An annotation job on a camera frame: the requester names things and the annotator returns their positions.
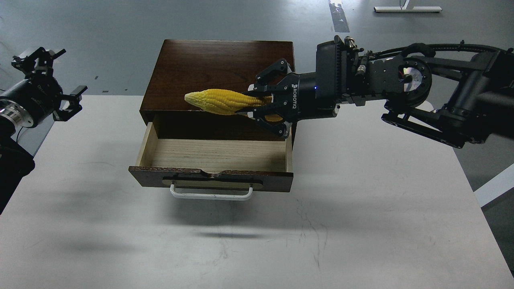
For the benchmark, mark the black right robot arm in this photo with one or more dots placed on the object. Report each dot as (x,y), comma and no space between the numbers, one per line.
(450,93)

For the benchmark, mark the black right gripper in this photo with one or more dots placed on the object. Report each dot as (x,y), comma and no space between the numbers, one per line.
(305,98)

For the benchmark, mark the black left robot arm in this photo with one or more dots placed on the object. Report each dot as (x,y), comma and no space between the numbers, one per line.
(15,161)

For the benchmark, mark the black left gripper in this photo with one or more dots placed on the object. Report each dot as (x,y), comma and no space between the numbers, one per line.
(31,100)

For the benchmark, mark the wooden drawer with white handle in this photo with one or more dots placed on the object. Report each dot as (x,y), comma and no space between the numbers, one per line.
(202,165)

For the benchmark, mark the dark wooden drawer cabinet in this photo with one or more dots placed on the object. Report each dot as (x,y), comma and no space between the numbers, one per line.
(185,66)

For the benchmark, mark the black floor tape strip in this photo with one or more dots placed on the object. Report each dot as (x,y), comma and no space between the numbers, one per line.
(339,20)

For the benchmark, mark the yellow corn cob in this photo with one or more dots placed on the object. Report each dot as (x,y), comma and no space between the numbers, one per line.
(224,102)

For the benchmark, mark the white metal stand base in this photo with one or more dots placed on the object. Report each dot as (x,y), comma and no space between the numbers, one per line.
(409,6)

